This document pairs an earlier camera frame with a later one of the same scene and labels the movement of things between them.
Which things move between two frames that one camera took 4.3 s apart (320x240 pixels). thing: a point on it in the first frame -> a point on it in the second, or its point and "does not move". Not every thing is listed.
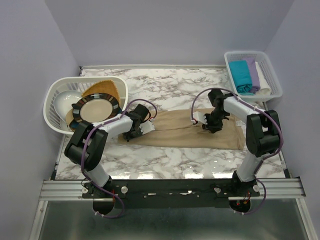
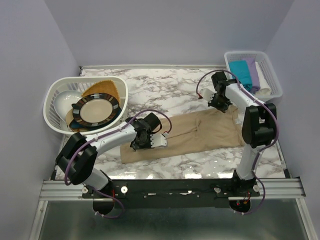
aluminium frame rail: (269, 187) does not move
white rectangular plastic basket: (267, 68) does not move
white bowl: (63, 101) does not move
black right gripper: (213, 128) -> (223, 108)
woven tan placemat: (106, 86) does not move
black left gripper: (128, 137) -> (135, 147)
